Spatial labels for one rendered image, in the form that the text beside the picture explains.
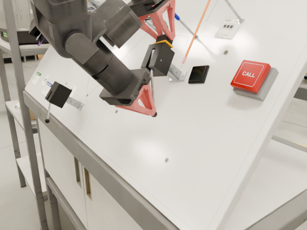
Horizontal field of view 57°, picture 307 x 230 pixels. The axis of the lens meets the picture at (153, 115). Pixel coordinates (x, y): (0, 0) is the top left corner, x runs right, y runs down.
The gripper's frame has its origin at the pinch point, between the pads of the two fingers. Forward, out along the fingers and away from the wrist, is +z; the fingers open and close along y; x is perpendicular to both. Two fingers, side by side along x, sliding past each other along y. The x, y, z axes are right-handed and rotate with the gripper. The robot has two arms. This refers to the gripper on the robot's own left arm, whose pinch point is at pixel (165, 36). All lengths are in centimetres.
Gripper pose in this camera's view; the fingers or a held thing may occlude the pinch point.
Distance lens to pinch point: 62.8
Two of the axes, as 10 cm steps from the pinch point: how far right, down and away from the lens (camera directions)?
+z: 4.6, 7.4, 4.9
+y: -6.9, -0.5, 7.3
